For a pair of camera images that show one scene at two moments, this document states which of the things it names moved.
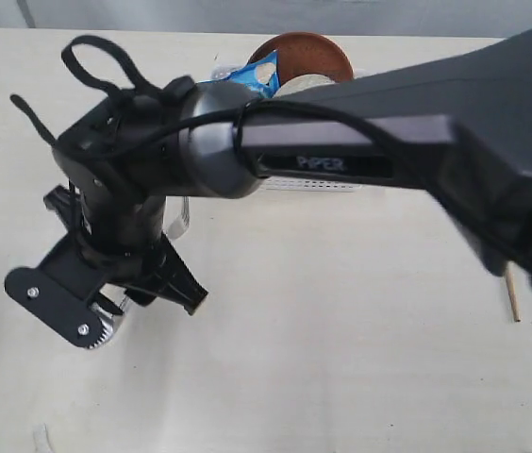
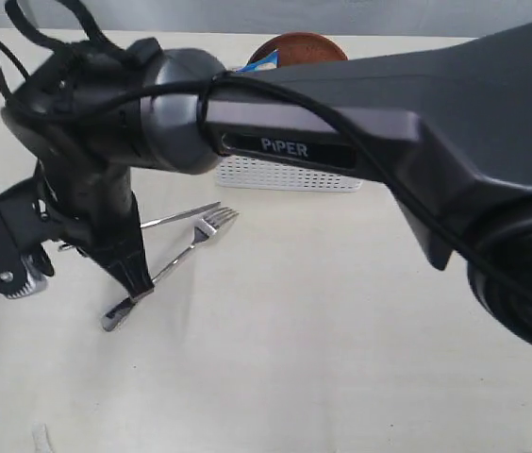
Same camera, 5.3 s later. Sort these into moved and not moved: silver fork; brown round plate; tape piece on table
Moved: silver fork
Not moved: tape piece on table; brown round plate
